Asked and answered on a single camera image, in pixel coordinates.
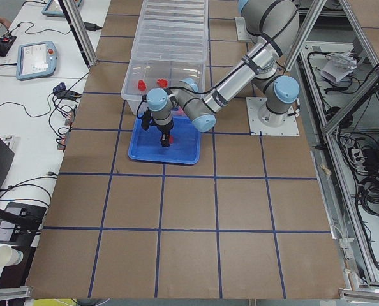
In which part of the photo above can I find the black power adapter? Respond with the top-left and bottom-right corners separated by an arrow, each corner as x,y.
83,22 -> 102,31

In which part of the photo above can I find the clear plastic box lid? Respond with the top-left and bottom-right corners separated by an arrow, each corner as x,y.
131,0 -> 208,64

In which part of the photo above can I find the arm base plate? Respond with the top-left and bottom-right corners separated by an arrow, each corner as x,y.
246,97 -> 300,136

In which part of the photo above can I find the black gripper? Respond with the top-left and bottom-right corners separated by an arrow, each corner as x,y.
140,108 -> 174,147

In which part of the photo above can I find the red block in box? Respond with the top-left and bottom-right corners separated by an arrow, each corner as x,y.
156,78 -> 168,88
137,80 -> 147,92

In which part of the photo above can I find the aluminium frame post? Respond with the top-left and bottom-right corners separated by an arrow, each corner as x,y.
59,0 -> 97,67

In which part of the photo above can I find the blue teach pendant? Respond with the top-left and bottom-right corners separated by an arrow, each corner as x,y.
16,41 -> 57,81
41,0 -> 64,17

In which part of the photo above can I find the blue teach pendant far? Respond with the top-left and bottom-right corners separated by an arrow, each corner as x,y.
41,0 -> 64,17

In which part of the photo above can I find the blue teach pendant near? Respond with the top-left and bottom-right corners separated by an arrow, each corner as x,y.
16,41 -> 57,81

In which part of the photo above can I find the white paper cup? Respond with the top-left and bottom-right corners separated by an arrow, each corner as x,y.
0,245 -> 24,268

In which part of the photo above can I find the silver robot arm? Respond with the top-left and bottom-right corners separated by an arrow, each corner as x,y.
140,1 -> 299,147

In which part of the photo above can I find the clear plastic storage box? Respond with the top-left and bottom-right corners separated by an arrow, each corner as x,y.
121,59 -> 205,113

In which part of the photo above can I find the blue plastic tray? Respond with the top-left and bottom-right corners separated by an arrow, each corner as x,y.
127,113 -> 203,166

